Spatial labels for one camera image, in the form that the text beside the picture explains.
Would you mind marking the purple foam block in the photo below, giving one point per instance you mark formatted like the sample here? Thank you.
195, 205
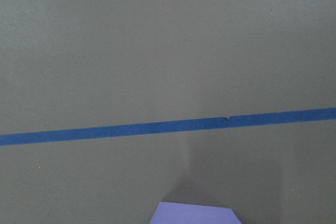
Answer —
174, 213

